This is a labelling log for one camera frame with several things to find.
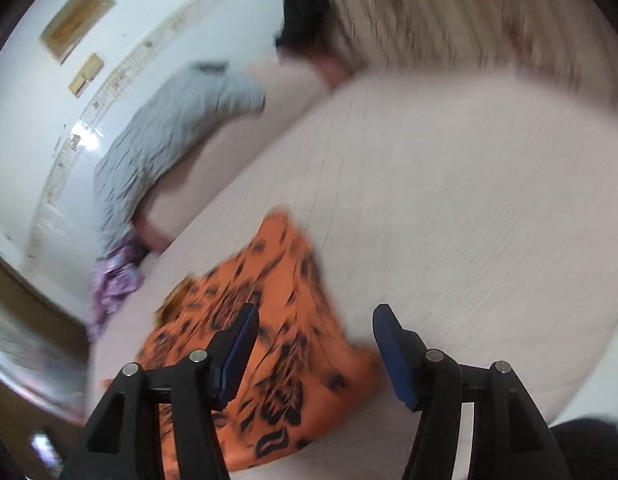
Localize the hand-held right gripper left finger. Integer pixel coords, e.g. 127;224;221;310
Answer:
64;303;261;480

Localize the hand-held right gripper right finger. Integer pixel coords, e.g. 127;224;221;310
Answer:
372;303;572;480

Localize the orange floral long-sleeved shirt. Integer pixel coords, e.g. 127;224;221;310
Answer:
102;209;388;480

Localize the purple floral garment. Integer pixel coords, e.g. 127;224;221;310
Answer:
87;234;149;342

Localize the pink checked sofa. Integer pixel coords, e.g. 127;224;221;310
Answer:
87;0;618;480

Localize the brown wooden glass door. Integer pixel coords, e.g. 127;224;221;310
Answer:
0;247;90;480

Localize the grey quilted pillow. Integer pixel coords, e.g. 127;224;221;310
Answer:
93;60;267;259

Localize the black cloth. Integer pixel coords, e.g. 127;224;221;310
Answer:
275;0;340;53

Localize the small framed wall panel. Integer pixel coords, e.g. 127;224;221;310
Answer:
39;0;116;65

